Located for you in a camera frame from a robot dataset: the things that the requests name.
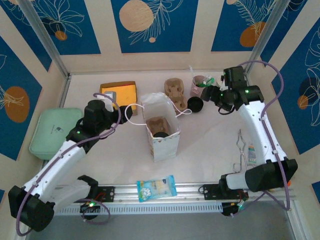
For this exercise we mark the yellow paper napkin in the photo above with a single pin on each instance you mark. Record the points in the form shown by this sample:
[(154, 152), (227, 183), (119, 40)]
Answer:
[(125, 93)]

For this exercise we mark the black plastic cup lid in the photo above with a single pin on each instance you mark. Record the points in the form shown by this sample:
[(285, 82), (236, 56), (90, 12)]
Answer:
[(160, 135)]

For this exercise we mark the animal print paper gift bag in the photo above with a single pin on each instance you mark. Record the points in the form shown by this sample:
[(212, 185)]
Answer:
[(165, 150)]

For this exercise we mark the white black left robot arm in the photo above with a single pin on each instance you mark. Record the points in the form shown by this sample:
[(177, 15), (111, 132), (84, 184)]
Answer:
[(55, 167)]

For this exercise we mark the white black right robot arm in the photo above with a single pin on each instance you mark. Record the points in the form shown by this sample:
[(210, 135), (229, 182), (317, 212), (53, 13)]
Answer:
[(260, 135)]

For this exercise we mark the green white sachets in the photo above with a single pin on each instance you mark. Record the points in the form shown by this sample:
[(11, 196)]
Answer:
[(206, 81)]

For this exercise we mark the pink cup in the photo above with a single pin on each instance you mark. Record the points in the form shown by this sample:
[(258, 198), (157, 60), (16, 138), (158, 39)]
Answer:
[(196, 91)]

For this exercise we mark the stack of black cup lids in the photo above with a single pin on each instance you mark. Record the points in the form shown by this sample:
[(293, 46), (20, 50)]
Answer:
[(195, 105)]

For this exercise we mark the white wrapped straw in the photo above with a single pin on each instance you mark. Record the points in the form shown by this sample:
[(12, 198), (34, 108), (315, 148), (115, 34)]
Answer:
[(191, 71)]

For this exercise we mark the brown cardboard napkin box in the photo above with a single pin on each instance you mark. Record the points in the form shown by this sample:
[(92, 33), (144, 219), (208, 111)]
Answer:
[(117, 83)]

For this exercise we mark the stack of pulp cup carriers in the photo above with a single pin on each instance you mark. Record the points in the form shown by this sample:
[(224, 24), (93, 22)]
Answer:
[(176, 87)]

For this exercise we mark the mint green zip pouch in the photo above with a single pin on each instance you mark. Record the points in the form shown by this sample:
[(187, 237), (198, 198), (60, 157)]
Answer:
[(47, 130)]

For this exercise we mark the metal tongs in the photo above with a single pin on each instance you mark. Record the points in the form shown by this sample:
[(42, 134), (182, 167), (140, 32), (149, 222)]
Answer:
[(241, 150)]

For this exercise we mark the blue wet wipes packet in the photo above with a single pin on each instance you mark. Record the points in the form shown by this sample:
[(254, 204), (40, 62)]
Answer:
[(156, 187)]

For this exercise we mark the black base connector box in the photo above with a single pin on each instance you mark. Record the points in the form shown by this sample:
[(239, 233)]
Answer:
[(86, 207), (228, 208)]

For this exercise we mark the aluminium frame post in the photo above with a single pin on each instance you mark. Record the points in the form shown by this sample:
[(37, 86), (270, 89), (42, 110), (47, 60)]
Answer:
[(44, 37), (265, 37)]

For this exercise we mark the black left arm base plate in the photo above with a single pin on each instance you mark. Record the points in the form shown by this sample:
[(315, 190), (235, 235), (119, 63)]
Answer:
[(107, 193)]

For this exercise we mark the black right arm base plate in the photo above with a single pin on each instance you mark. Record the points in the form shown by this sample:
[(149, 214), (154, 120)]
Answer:
[(210, 191)]

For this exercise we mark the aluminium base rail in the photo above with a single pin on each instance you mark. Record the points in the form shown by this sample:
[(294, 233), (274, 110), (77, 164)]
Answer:
[(187, 192)]

